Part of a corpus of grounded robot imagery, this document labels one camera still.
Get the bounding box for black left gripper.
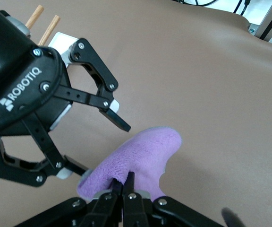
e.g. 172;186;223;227
0;0;74;142

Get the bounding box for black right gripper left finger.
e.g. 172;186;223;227
20;177;124;227

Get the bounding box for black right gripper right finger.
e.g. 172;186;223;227
124;171;224;227

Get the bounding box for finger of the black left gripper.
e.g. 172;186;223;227
0;113;92;187
53;37;132;132

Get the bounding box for purple towel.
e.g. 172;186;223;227
76;126;183;201

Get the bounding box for white rack base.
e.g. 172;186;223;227
48;32;80;67

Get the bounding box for wooden rack rod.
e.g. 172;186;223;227
38;15;61;45
25;5;44;29

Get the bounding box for brown table mat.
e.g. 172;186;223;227
0;0;272;227

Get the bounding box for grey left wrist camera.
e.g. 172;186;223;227
5;14;32;37

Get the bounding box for black floor cables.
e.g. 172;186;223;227
171;0;249;15

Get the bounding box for aluminium post with brackets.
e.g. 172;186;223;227
248;0;272;44

